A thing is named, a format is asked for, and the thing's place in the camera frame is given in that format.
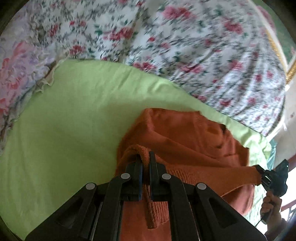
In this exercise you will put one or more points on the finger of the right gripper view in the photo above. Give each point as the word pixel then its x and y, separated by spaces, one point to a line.
pixel 260 170

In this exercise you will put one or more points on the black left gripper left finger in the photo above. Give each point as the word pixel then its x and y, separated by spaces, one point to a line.
pixel 133 187

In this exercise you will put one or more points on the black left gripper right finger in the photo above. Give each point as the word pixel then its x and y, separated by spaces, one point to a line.
pixel 159 187

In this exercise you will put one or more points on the rust orange knit garment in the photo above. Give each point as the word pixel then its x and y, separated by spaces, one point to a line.
pixel 195 150

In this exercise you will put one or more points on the person's right hand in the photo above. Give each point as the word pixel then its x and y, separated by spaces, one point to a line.
pixel 272 205

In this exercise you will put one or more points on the light green bed sheet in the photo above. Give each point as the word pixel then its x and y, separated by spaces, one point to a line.
pixel 68 135

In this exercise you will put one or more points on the white red floral duvet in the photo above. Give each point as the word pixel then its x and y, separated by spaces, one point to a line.
pixel 220 52

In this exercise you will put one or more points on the gold framed landscape painting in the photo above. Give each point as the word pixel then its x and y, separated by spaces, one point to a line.
pixel 281 19

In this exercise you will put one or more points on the lilac pink floral pillow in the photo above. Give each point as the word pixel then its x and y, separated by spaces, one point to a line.
pixel 24 65

